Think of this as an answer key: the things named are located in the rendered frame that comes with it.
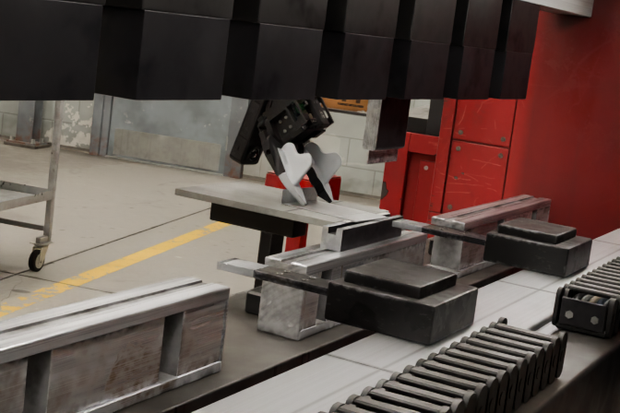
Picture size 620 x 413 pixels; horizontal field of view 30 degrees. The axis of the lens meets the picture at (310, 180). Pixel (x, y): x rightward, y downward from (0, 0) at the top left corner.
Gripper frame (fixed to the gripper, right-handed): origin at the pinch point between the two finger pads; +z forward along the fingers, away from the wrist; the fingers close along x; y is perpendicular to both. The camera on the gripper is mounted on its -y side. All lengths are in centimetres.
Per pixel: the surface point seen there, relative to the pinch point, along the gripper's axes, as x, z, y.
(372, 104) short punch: -3.3, -5.0, 17.7
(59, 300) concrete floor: 189, -84, -257
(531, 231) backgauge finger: 0.3, 20.4, 27.9
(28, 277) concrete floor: 204, -108, -286
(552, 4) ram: 58, -22, 26
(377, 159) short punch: 0.0, 0.8, 12.8
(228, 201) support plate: -9.8, -3.8, -6.5
